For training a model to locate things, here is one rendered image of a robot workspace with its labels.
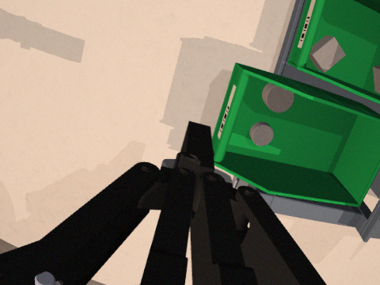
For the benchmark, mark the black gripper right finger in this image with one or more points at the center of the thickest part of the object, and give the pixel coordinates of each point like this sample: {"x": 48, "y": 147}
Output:
{"x": 219, "y": 256}

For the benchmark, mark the grey storage shelf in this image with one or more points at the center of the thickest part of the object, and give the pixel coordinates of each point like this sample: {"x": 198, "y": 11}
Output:
{"x": 366, "y": 222}

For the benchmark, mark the grey metal disc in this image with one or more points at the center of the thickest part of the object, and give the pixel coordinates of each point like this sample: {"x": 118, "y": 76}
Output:
{"x": 261, "y": 133}
{"x": 277, "y": 98}

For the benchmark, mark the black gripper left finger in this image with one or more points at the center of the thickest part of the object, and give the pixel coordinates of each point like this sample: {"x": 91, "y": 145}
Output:
{"x": 74, "y": 251}

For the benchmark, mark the green open-front bin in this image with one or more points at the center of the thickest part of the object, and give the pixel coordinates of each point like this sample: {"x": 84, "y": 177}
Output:
{"x": 356, "y": 27}
{"x": 325, "y": 148}

